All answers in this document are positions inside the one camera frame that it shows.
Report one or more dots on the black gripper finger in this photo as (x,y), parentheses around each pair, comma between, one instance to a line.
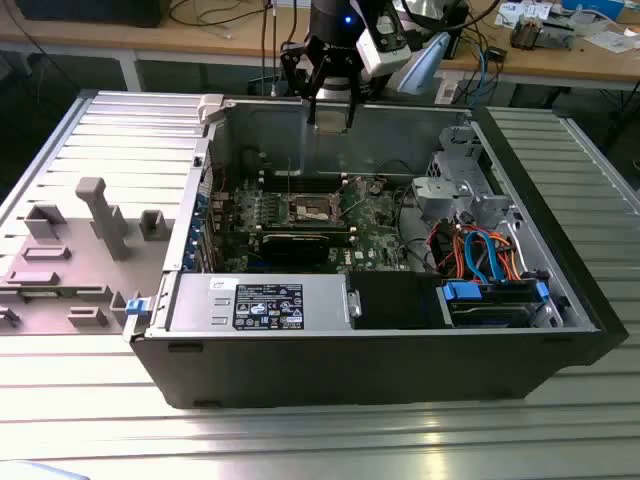
(311,112)
(354,100)

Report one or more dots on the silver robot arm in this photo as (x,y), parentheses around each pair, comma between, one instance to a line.
(425,65)

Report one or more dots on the CPU socket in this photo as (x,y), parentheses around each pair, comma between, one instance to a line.
(312,207)

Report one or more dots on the blue expansion slot clip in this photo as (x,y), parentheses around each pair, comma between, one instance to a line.
(189,260)
(201,202)
(195,234)

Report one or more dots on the metal CPU cooler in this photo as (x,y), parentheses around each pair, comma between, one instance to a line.
(522,32)

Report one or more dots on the white labelled box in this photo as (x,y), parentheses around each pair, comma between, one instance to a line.
(446,89)

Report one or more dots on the black upright device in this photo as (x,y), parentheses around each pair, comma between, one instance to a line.
(456,35)

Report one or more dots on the wooden desk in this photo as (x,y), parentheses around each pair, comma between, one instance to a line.
(210,42)

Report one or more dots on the silver metal disk bay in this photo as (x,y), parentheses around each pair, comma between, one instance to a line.
(437,192)

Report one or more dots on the black graphics card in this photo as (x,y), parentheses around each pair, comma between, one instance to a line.
(295,248)

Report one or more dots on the green motherboard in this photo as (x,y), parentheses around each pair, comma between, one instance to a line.
(375,245)

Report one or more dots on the small black adapter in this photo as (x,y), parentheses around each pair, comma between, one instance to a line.
(497,53)

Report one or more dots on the white printed cards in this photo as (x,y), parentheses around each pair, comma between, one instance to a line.
(515,12)

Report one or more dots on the grey metal part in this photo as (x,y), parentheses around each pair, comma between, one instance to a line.
(557,35)

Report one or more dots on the hard disk in blue carrier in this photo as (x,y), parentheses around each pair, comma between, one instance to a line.
(462,291)

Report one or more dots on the silver power supply box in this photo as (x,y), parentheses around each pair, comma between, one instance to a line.
(195,305)

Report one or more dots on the black box on desk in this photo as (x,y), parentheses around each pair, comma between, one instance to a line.
(90,12)

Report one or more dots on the blue cardboard box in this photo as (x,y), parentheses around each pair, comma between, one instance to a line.
(595,7)

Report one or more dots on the black open PC case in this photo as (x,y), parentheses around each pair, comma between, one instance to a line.
(350,370)

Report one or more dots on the blue case latch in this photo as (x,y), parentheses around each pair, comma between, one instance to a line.
(136,306)

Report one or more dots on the white paper sheets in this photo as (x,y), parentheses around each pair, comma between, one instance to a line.
(612,42)

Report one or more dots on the grey parts rack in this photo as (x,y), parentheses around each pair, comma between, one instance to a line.
(85,285)

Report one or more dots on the green RAM stick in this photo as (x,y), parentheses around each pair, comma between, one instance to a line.
(42,295)

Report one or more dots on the pale blue rounded object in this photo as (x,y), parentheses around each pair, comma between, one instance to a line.
(30,472)

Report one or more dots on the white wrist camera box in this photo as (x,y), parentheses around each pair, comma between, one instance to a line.
(380,55)

